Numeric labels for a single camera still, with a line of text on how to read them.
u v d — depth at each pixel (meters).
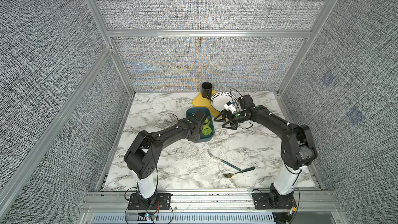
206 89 1.12
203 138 0.94
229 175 0.81
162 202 0.73
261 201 0.73
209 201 0.75
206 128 0.95
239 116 0.78
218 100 1.12
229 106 0.86
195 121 0.71
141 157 0.47
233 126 0.83
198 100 1.16
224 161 0.86
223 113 0.80
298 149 0.49
